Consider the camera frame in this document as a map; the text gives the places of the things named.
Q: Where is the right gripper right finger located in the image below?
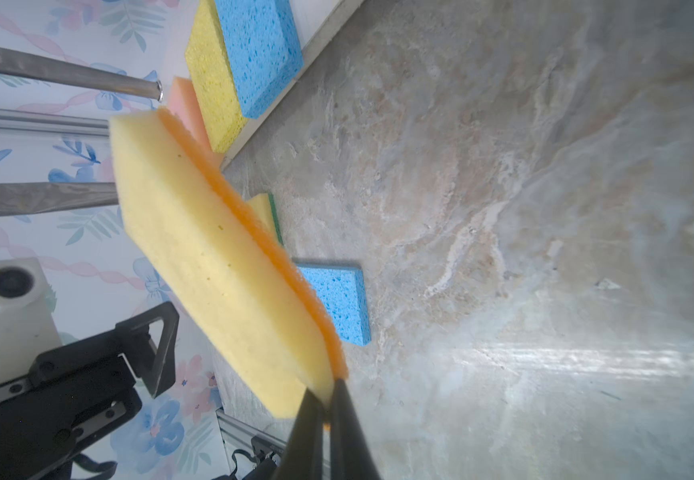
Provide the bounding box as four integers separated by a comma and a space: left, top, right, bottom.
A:
329, 379, 381, 480

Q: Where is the yellow porous sponge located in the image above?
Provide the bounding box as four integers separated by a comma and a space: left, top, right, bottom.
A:
185, 0, 248, 154

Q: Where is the tan yellow sponge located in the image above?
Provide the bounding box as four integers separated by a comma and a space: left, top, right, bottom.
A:
247, 192, 284, 245

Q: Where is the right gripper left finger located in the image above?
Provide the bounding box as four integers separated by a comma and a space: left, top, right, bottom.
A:
273, 390, 326, 480

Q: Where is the blue sponge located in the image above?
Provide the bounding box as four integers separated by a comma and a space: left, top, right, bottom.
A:
216, 0, 304, 119
297, 263, 372, 347

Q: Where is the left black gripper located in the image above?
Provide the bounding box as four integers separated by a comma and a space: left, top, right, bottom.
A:
0, 302, 180, 479

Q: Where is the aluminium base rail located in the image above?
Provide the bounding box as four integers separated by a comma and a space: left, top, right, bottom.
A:
214, 407, 331, 480

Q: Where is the pink sponge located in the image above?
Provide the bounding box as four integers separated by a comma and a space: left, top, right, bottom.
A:
166, 77, 224, 168

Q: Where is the small tan sponge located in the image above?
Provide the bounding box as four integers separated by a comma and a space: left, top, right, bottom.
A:
109, 108, 348, 418

